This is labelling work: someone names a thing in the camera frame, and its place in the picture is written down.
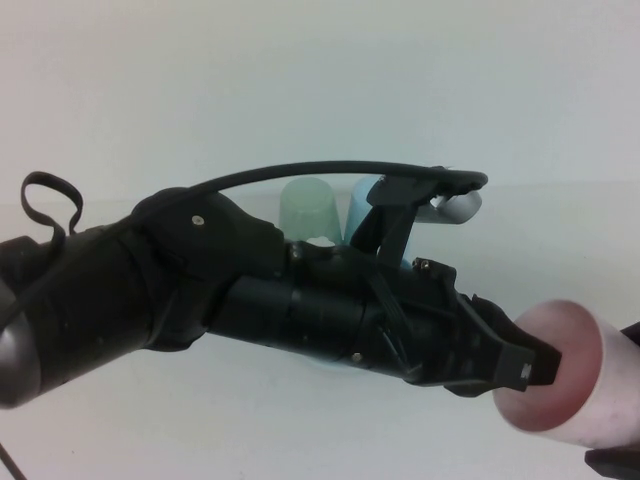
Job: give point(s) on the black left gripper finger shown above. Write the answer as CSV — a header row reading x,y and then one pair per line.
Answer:
x,y
615,467

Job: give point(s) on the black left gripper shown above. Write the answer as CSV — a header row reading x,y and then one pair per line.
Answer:
x,y
425,320

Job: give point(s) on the pink plastic cup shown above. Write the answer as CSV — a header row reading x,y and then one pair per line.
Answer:
x,y
610,400

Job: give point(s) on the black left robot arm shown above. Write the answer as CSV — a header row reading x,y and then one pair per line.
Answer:
x,y
125,300

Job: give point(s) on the blue plastic cup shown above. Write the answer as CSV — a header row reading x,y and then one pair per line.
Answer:
x,y
357,210

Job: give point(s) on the green plastic cup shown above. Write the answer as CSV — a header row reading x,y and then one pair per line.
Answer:
x,y
307,210

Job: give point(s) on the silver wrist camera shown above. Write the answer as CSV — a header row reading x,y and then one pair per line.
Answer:
x,y
460,207

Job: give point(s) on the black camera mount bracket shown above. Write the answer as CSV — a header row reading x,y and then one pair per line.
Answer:
x,y
395,192

